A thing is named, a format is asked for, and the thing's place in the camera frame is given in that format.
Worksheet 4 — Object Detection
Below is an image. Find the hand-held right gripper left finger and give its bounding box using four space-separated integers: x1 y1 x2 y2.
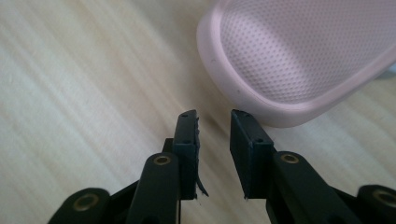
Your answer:
125 109 209 224

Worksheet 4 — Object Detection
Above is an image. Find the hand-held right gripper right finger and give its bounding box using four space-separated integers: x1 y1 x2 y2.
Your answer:
229 108 362 224

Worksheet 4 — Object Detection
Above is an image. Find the pink slipper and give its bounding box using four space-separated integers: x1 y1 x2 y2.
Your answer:
196 0 396 129

